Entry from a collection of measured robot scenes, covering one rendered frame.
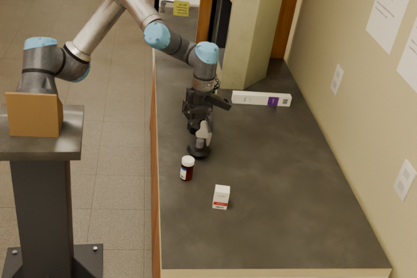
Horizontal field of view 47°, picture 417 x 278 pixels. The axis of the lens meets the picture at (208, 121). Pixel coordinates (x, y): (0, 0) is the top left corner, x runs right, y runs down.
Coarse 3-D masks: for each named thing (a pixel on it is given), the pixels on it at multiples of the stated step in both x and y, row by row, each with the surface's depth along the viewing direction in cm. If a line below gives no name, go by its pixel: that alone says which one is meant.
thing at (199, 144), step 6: (198, 138) 178; (192, 144) 179; (198, 144) 177; (204, 144) 180; (192, 150) 176; (198, 150) 177; (204, 150) 177; (210, 150) 179; (192, 156) 178; (198, 156) 177; (204, 156) 178
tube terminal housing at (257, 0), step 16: (240, 0) 202; (256, 0) 202; (272, 0) 211; (240, 16) 206; (256, 16) 206; (272, 16) 218; (240, 32) 210; (256, 32) 213; (272, 32) 225; (240, 48) 214; (256, 48) 219; (224, 64) 218; (240, 64) 219; (256, 64) 226; (224, 80) 222; (240, 80) 223; (256, 80) 234
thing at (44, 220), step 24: (24, 168) 180; (48, 168) 182; (24, 192) 187; (48, 192) 189; (24, 216) 193; (48, 216) 196; (72, 216) 223; (24, 240) 201; (48, 240) 203; (72, 240) 225; (24, 264) 209; (48, 264) 211; (72, 264) 226; (96, 264) 245
